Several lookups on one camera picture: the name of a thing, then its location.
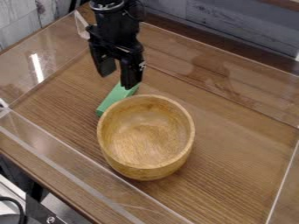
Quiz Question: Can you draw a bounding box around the black metal table frame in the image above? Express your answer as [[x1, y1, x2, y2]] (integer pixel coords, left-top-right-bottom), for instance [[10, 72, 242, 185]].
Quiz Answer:
[[0, 157, 91, 224]]

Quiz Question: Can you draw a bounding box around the black cable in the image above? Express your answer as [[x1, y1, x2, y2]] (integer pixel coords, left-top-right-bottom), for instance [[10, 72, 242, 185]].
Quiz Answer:
[[0, 195, 27, 224]]

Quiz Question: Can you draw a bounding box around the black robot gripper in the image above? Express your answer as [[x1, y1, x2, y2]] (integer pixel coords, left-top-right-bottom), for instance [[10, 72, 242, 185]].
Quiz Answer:
[[85, 0, 145, 89]]

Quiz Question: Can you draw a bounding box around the brown wooden bowl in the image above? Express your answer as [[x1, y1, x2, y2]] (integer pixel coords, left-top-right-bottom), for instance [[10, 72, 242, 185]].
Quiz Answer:
[[97, 94, 194, 181]]

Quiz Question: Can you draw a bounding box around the clear acrylic tray enclosure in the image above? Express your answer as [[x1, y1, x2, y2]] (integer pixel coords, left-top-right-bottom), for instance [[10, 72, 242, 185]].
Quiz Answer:
[[0, 17, 299, 224]]

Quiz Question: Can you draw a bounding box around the green rectangular block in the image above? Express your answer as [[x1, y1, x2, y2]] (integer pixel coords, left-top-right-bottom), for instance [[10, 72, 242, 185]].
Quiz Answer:
[[95, 83, 138, 116]]

